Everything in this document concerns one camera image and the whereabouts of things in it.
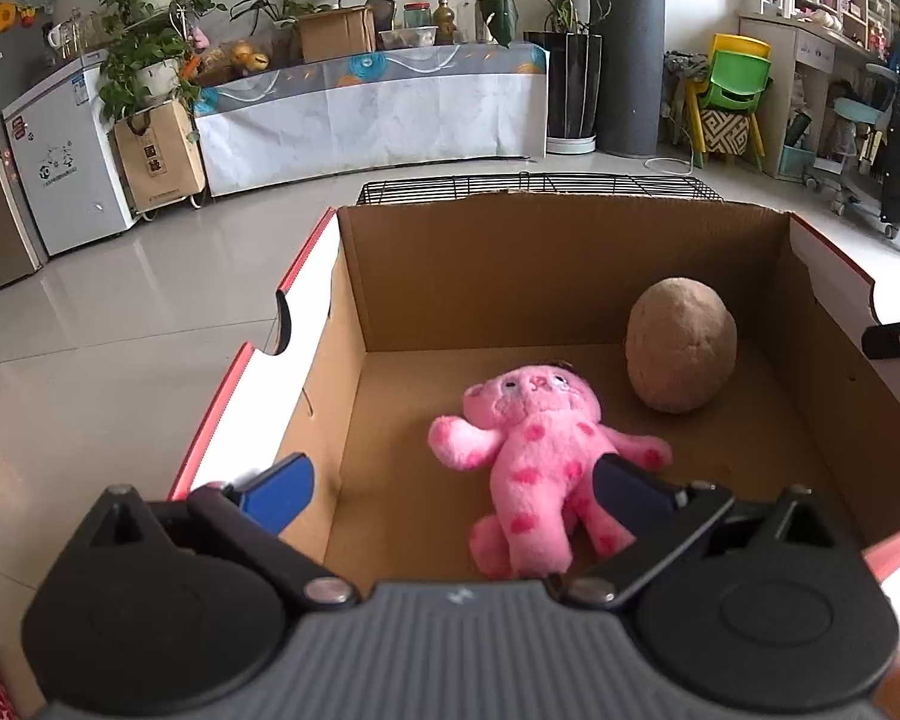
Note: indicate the glass jar red lid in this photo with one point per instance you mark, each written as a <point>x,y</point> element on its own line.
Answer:
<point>418,15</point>

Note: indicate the clear food container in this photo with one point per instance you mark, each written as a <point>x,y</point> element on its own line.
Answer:
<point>409,37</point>

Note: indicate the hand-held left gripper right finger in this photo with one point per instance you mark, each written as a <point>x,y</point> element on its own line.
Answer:
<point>630,493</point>

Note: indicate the white desk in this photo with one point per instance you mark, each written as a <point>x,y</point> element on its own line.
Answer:
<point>787,52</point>

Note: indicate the light blue office chair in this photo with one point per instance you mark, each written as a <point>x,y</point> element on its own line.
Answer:
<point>866,112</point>

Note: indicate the white chest freezer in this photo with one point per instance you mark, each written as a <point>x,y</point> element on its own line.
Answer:
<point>60,157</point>

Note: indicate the brown paper bag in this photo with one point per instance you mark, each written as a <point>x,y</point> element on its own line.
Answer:
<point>157,157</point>

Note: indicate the tall black planter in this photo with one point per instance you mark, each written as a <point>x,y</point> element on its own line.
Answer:
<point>566,90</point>

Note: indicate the dark broad-leaf plant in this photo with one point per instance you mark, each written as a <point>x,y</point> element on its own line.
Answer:
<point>499,19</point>

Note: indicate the brown pump bottle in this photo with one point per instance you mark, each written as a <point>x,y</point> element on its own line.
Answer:
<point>444,19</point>

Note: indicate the teal storage box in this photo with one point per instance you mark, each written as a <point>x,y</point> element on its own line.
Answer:
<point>796,162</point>

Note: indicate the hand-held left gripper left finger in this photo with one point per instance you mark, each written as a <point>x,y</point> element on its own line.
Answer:
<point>285,487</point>

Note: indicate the plain brown cardboard box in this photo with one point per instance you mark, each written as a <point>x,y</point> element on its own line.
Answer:
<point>337,34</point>

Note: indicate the red cardboard box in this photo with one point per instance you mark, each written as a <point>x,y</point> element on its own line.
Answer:
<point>495,277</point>

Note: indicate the green plastic chair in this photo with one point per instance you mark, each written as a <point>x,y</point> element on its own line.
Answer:
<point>731,79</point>

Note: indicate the dark round pillar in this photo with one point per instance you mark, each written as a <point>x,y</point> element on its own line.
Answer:
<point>630,52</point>

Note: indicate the grey hanging clothes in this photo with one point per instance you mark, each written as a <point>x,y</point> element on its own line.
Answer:
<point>682,82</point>

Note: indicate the yellow toy fruits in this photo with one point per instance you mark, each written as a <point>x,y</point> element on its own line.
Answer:
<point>244,58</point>

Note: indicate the patterned stool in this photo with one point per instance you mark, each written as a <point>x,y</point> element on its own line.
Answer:
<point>726,133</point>

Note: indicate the pink spotted plush toy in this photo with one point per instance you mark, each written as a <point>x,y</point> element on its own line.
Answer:
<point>532,450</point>

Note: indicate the tan round plush toy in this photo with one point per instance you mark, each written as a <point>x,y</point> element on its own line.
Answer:
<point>679,345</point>

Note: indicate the yellow plastic chair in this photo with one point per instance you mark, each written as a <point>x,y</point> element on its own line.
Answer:
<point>727,41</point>

